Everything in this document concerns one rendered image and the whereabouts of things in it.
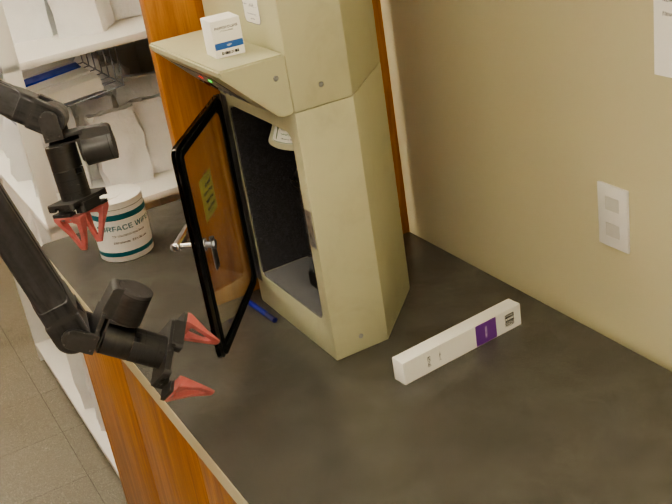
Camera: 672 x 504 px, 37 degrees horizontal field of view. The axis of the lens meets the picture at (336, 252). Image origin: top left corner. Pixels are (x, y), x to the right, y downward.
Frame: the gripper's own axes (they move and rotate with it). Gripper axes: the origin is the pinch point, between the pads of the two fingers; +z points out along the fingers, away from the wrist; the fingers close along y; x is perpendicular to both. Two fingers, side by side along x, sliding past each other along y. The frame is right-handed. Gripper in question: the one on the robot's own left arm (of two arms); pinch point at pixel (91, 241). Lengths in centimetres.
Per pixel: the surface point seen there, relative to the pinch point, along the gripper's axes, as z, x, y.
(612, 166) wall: 1, -95, 23
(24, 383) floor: 88, 159, 101
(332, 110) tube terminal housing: -17, -55, 7
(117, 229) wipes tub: 7.9, 22.6, 31.2
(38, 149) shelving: -9, 59, 50
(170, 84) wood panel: -24.9, -17.1, 15.1
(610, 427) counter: 35, -96, -3
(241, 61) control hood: -29, -47, -4
